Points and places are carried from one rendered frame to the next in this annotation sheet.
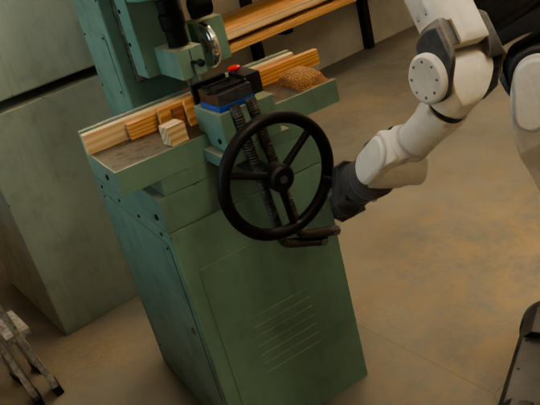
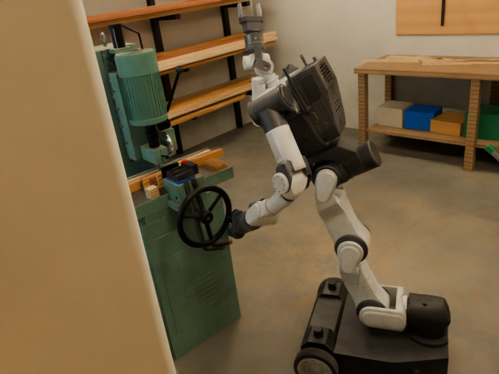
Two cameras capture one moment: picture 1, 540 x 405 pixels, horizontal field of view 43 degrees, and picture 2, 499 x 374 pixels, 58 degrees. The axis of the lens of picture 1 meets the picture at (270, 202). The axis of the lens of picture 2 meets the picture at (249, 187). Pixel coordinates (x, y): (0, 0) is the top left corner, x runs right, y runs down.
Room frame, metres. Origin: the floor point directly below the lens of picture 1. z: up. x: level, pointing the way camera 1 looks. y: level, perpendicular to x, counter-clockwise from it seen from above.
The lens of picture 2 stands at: (-0.40, 0.13, 1.74)
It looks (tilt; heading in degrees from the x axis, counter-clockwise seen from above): 25 degrees down; 348
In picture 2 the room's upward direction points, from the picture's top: 7 degrees counter-clockwise
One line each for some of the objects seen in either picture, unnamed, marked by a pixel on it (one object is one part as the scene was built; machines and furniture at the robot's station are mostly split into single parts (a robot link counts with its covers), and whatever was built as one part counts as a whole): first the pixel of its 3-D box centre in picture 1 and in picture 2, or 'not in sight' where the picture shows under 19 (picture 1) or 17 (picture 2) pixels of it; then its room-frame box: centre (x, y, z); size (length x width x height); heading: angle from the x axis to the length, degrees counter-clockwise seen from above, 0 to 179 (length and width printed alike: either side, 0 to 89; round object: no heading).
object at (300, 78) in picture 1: (300, 74); (214, 162); (1.70, -0.16, 0.92); 0.14 x 0.09 x 0.04; 25
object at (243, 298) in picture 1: (231, 275); (170, 263); (1.78, 0.17, 0.35); 0.58 x 0.45 x 0.71; 25
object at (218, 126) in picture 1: (237, 118); (184, 185); (1.50, 0.02, 0.91); 0.15 x 0.14 x 0.09; 115
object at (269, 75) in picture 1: (228, 92); (177, 169); (1.71, 0.03, 0.92); 0.56 x 0.02 x 0.04; 115
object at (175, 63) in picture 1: (182, 62); (154, 154); (1.69, 0.12, 1.03); 0.14 x 0.07 x 0.09; 25
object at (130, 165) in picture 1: (225, 129); (176, 190); (1.58, 0.06, 0.87); 0.61 x 0.30 x 0.06; 115
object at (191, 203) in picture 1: (194, 153); (155, 199); (1.78, 0.17, 0.76); 0.57 x 0.45 x 0.09; 25
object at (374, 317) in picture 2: not in sight; (383, 306); (1.10, -0.75, 0.28); 0.21 x 0.20 x 0.13; 55
